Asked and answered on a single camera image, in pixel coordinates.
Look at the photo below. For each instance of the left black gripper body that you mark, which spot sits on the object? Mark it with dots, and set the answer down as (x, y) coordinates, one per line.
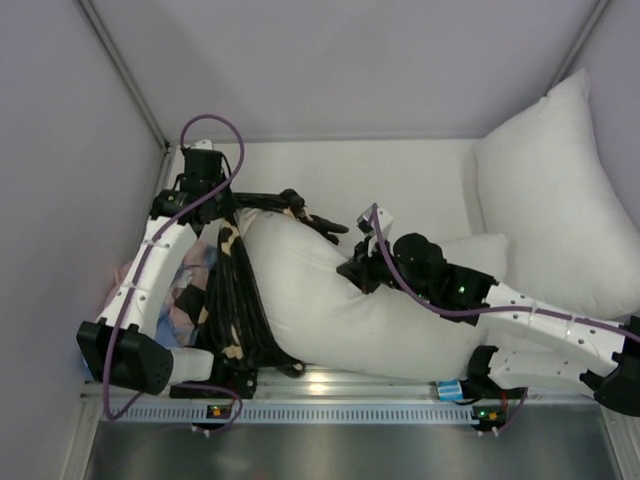
(294, 203)

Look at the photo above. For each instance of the black floral pillowcase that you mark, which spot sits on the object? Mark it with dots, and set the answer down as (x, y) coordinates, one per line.
(232, 323)

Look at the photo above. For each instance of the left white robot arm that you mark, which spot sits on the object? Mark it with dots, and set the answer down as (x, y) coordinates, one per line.
(120, 347)

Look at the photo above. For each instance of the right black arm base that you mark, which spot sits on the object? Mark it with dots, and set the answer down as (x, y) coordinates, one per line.
(476, 385)

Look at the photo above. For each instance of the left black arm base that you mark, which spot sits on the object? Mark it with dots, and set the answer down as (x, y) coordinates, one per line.
(242, 382)

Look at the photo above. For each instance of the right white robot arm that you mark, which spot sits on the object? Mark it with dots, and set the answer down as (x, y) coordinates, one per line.
(596, 358)

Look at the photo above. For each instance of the large white pillow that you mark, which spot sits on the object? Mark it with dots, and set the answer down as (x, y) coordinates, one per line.
(540, 183)

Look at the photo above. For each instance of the pink cloth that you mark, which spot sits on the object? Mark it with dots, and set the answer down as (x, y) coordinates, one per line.
(119, 275)

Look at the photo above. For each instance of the blue patterned cloth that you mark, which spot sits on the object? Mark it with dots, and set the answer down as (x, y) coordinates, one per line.
(184, 301)

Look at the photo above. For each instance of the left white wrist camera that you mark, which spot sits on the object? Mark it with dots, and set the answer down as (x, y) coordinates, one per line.
(204, 144)

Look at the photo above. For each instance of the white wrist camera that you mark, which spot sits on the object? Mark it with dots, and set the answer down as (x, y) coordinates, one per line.
(376, 224)
(204, 144)

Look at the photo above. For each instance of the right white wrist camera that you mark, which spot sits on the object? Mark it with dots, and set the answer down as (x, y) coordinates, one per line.
(376, 224)

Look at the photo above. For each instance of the aluminium mounting rail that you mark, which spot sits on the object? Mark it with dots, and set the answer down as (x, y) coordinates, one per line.
(324, 384)

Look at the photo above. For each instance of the left aluminium frame post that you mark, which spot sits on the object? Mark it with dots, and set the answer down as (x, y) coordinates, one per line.
(105, 40)

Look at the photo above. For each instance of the aluminium frame post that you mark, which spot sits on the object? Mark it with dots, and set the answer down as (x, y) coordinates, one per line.
(580, 43)
(105, 40)

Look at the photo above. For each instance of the slotted grey cable duct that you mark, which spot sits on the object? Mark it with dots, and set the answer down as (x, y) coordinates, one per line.
(309, 413)

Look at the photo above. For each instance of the right aluminium frame post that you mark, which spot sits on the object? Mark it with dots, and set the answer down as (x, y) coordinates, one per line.
(580, 43)

